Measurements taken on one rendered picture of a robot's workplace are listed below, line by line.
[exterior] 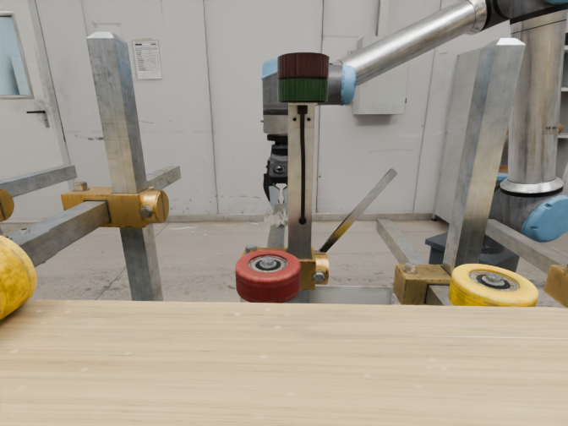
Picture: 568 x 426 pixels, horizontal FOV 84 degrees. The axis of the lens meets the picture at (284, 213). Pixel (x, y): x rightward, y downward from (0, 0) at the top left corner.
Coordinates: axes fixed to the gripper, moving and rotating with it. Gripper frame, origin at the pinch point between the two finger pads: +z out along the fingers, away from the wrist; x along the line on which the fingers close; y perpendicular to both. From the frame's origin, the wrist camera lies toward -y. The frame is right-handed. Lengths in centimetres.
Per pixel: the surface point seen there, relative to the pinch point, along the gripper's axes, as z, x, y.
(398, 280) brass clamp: 0.2, -19.9, -32.1
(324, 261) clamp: -3.9, -7.7, -33.8
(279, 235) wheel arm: -3.4, -0.4, -22.4
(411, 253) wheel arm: -0.7, -24.7, -24.0
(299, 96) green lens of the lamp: -27.1, -3.5, -40.1
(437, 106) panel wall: -30, -137, 234
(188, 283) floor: 83, 65, 103
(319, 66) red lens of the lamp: -30, -6, -40
